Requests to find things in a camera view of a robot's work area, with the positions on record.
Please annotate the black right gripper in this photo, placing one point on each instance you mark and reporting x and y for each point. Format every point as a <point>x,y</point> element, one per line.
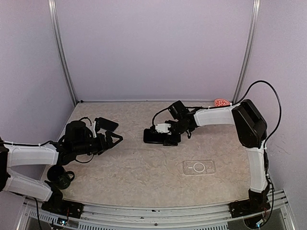
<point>173,140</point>

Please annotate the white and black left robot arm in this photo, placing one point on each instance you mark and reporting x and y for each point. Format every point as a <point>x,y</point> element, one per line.
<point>78,139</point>

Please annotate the red patterned small bowl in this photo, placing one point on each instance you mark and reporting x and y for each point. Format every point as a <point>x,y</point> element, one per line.
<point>219,102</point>

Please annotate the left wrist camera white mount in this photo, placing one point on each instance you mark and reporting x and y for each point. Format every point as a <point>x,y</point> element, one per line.
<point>96,126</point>

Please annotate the black mug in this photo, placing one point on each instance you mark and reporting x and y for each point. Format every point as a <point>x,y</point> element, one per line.
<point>60,177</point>

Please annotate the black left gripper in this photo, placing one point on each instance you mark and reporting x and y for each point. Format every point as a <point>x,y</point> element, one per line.
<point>104,145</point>

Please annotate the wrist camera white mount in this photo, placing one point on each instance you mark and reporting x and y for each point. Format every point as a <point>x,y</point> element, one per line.
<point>162,128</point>
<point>96,126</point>

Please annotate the black smartphone with teal edge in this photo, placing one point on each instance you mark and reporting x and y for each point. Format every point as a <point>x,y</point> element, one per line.
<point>151,137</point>

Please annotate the right aluminium frame post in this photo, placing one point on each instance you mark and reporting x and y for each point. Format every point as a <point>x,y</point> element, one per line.
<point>248,49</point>

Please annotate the left aluminium frame post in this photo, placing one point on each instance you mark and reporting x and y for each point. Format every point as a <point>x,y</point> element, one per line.
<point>60,48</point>

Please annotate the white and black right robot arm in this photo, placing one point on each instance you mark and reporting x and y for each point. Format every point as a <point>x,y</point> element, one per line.
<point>251,130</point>

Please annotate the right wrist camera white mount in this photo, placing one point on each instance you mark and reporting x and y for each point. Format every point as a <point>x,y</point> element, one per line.
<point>162,128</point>

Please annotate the clear magsafe phone case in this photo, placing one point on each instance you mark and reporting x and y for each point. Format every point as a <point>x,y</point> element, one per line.
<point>200,167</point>

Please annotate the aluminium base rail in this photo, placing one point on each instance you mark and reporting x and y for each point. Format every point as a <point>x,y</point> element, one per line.
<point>200,217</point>

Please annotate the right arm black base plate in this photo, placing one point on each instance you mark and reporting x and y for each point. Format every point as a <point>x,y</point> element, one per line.
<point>245,207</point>

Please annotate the aluminium frame post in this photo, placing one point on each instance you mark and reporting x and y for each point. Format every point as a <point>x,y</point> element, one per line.
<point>248,49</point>
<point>60,48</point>

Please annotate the black phone with purple edge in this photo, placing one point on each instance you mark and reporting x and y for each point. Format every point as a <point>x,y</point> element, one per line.
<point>107,124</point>

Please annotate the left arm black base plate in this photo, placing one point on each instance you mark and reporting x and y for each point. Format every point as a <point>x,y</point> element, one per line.
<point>64,208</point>

